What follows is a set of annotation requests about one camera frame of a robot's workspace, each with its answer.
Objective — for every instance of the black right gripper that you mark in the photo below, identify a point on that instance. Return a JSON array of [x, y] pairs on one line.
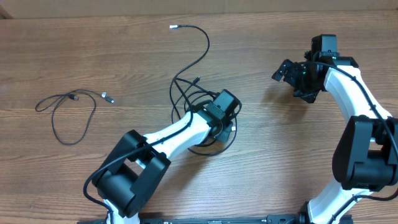
[[292, 75]]

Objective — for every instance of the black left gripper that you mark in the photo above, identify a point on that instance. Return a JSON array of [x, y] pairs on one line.
[[226, 134]]

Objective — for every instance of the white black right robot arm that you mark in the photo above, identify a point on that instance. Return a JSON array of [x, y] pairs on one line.
[[365, 159]]

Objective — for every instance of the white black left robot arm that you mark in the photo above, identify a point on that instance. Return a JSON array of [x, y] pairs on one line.
[[129, 176]]

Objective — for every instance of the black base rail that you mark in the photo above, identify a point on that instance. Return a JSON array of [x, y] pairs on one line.
[[217, 220]]

